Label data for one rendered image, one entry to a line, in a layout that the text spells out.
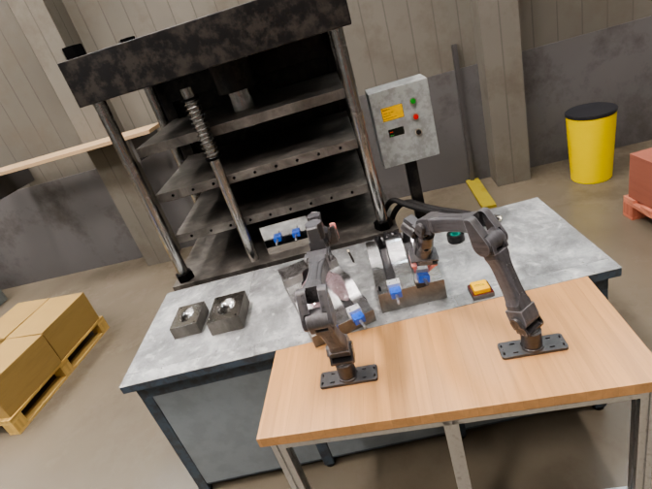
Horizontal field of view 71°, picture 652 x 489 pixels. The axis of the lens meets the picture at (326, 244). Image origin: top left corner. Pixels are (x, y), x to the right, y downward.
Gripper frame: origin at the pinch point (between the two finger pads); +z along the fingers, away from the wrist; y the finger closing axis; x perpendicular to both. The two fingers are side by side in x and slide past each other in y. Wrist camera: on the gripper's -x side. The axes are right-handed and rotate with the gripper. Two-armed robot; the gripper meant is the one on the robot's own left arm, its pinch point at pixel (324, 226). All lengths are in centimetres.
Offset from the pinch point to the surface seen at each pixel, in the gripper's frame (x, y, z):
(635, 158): 68, -188, 156
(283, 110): -35, 16, 74
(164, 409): 61, 89, -16
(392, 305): 36.8, -18.1, -5.2
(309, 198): 13, 17, 74
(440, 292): 36, -37, -4
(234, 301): 33, 53, 15
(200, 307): 33, 71, 17
